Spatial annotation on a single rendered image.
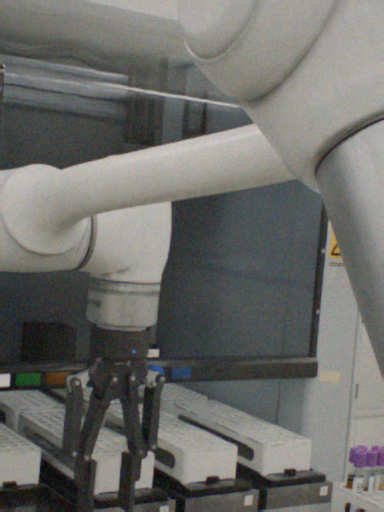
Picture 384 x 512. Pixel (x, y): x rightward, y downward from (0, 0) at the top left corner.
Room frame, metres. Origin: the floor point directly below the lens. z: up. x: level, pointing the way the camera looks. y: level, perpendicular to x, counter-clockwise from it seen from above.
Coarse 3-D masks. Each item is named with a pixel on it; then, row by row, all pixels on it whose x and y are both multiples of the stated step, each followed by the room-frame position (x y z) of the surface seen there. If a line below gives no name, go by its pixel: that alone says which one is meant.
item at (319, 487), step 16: (240, 464) 1.52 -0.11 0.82; (256, 480) 1.48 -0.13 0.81; (272, 480) 1.45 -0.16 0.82; (288, 480) 1.46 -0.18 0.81; (304, 480) 1.48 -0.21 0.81; (320, 480) 1.50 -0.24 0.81; (272, 496) 1.44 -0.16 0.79; (288, 496) 1.46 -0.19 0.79; (304, 496) 1.47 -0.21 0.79; (320, 496) 1.49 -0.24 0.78
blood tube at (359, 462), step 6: (354, 456) 1.20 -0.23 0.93; (360, 456) 1.20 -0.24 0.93; (354, 462) 1.20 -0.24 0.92; (360, 462) 1.20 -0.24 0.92; (354, 468) 1.20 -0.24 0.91; (360, 468) 1.20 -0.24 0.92; (354, 474) 1.20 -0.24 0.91; (360, 474) 1.20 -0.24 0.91; (354, 480) 1.20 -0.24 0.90; (360, 480) 1.20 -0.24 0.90; (354, 486) 1.20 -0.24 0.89; (360, 486) 1.20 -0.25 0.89; (354, 492) 1.20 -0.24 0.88; (360, 492) 1.20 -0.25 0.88; (354, 510) 1.20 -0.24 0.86
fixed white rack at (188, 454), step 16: (112, 416) 1.59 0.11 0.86; (160, 416) 1.61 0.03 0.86; (160, 432) 1.50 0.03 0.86; (176, 432) 1.51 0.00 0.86; (192, 432) 1.51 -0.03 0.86; (160, 448) 1.59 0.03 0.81; (176, 448) 1.41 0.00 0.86; (192, 448) 1.41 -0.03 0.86; (208, 448) 1.42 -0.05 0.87; (224, 448) 1.43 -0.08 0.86; (160, 464) 1.45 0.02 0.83; (176, 464) 1.41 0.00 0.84; (192, 464) 1.40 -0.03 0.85; (208, 464) 1.41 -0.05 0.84; (224, 464) 1.43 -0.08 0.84; (192, 480) 1.40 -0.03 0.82
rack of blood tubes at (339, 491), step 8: (336, 488) 1.22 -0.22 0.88; (344, 488) 1.22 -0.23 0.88; (336, 496) 1.22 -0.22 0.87; (344, 496) 1.21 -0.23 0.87; (352, 496) 1.20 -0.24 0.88; (360, 496) 1.19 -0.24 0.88; (368, 496) 1.20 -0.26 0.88; (376, 496) 1.20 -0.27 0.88; (336, 504) 1.22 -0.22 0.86; (344, 504) 1.21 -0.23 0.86; (360, 504) 1.18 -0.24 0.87; (368, 504) 1.17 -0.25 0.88; (376, 504) 1.16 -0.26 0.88
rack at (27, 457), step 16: (0, 432) 1.42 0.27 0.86; (0, 448) 1.33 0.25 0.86; (16, 448) 1.34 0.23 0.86; (32, 448) 1.35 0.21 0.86; (0, 464) 1.30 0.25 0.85; (16, 464) 1.31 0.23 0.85; (32, 464) 1.33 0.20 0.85; (0, 480) 1.30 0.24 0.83; (16, 480) 1.31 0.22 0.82; (32, 480) 1.33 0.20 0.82
